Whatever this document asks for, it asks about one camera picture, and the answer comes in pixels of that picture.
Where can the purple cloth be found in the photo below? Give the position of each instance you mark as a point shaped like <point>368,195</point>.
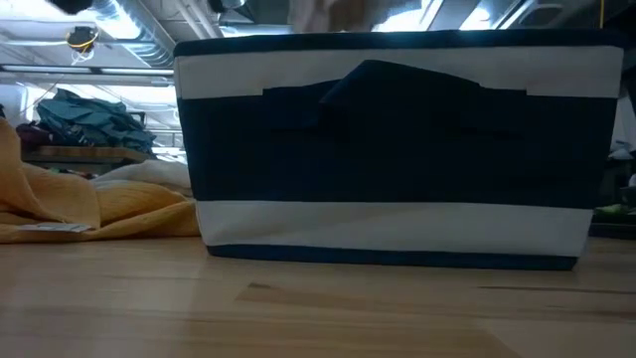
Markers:
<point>32,135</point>

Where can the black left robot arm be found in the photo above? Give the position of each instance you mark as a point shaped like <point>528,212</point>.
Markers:
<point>72,5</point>

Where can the teal cloth pile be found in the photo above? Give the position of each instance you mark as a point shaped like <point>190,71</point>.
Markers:
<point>89,122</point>

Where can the yellow waffle towel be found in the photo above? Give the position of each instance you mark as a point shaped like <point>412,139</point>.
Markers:
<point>139,209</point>

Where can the long ceiling light bar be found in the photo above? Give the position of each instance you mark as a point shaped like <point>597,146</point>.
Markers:
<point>74,69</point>

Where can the white terry towel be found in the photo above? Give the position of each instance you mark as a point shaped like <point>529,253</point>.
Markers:
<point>154,171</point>

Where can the navy white striped fabric bin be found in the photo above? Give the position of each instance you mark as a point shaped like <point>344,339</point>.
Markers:
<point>397,164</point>

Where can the white paper label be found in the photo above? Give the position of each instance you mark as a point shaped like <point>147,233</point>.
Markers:
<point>54,228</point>

